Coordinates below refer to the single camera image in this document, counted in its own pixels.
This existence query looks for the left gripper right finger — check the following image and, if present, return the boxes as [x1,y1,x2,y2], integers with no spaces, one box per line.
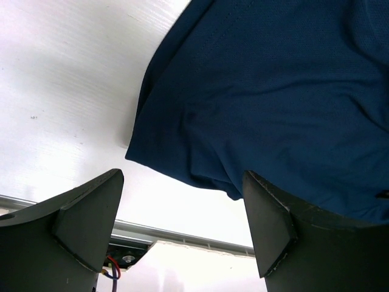
[243,172,388,291]

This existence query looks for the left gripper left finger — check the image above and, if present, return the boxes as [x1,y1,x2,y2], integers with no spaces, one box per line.
[1,169,124,291]

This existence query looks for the navy blue shorts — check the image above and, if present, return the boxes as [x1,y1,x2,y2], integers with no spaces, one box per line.
[125,0,388,224]

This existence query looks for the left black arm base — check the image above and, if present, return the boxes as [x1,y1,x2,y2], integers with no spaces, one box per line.
[103,235,153,277]

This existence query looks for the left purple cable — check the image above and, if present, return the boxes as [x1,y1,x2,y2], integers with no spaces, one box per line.
[109,263,121,292]

